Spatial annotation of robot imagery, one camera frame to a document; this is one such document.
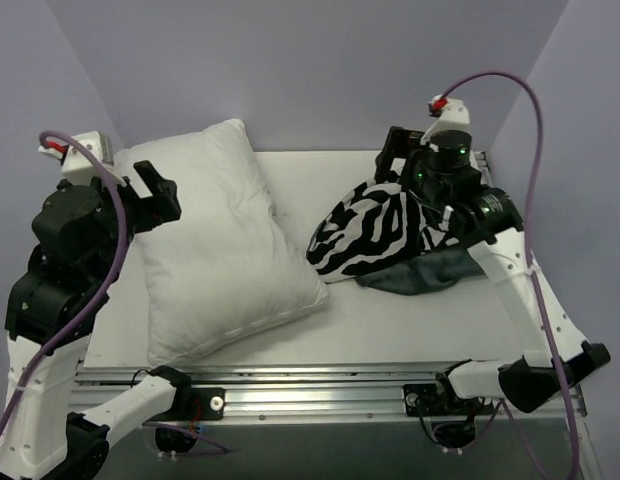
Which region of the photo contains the aluminium right side rail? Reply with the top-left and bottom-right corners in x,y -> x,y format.
473,151 -> 493,186

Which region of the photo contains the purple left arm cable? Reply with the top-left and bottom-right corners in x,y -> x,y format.
0,130 -> 229,456

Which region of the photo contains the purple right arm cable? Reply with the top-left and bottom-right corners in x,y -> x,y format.
429,72 -> 579,480

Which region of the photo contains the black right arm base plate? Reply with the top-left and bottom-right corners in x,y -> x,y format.
402,383 -> 495,417

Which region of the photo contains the aluminium front rail frame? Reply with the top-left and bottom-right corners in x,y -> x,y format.
69,362 -> 567,426

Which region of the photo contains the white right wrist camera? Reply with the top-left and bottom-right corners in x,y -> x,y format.
420,95 -> 470,145

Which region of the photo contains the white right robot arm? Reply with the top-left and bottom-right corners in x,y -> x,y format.
375,126 -> 611,413

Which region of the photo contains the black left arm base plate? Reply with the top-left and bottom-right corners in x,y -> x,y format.
152,387 -> 226,422

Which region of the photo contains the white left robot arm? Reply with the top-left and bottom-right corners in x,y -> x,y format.
0,161 -> 195,479

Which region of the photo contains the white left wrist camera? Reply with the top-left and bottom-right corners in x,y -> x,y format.
38,130 -> 116,184

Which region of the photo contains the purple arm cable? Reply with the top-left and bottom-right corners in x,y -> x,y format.
429,72 -> 579,480
0,130 -> 229,456

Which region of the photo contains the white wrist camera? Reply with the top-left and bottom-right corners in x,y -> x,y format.
420,95 -> 470,145
38,130 -> 116,184

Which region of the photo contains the zebra and grey plush pillowcase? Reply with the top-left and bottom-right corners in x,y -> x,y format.
305,168 -> 485,296

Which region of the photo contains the white pillow insert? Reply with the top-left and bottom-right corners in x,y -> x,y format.
115,119 -> 329,366

